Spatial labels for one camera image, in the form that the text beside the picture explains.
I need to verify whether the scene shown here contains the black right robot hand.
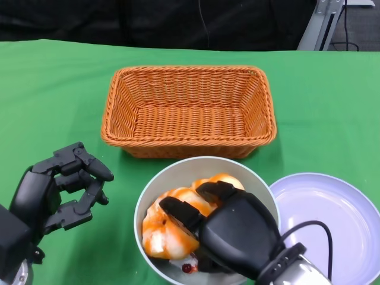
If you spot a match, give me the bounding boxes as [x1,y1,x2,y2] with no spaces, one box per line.
[159,180,286,281]

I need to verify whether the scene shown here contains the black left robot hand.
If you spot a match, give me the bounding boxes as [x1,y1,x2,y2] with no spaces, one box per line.
[8,141,115,235]

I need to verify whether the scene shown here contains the orange striped bread ring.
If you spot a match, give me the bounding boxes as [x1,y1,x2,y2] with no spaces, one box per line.
[192,173,246,205]
[141,186,208,259]

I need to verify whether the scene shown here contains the grey round bowl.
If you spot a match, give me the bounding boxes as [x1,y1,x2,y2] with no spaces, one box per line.
[133,156,278,285]

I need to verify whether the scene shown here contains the chocolate cake slice with cream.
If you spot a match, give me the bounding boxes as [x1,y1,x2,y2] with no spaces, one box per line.
[170,252,200,274]

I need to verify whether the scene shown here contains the lavender round plate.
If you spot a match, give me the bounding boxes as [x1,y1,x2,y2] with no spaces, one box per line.
[268,173,373,284]

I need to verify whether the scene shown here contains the orange wicker basket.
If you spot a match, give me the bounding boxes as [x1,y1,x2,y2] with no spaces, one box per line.
[100,65,277,160]

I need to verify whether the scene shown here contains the green tablecloth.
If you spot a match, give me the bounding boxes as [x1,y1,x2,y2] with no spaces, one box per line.
[0,39,380,285]

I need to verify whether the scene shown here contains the black backdrop cloth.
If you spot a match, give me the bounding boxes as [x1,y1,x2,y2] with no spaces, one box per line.
[0,0,317,51]

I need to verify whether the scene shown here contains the grey metal stand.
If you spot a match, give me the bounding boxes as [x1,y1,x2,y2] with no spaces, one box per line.
[297,0,375,52]

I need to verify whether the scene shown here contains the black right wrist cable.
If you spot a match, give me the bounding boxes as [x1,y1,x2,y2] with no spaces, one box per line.
[278,220,334,276]

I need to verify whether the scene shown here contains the black floor cable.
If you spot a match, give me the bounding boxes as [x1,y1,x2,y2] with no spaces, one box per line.
[330,0,362,52]

